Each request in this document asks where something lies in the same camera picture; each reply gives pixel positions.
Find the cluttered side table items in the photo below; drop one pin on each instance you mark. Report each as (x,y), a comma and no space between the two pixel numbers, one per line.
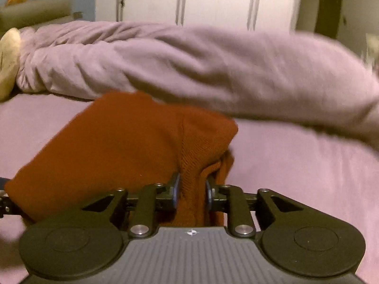
(372,52)

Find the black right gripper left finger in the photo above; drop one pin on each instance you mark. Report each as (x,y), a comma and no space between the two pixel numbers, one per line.
(152,200)

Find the rust brown knit cardigan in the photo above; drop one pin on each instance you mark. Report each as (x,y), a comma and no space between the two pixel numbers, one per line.
(127,141)

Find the cream plush face pillow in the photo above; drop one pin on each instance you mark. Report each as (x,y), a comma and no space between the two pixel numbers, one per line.
(10,54)

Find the grey green headboard cushion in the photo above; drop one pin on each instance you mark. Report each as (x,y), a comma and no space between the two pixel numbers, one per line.
(37,13)

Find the lilac rumpled duvet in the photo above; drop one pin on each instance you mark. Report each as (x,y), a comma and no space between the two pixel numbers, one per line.
(296,77)

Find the white wardrobe with doors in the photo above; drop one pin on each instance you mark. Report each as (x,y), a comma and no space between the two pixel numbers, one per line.
(251,15)

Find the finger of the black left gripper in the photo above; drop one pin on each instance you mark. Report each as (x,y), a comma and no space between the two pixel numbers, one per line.
(6,205)

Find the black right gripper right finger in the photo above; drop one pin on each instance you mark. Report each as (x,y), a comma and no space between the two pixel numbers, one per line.
(234,202)

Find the dark door frame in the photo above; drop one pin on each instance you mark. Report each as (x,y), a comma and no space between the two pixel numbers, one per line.
(328,18)

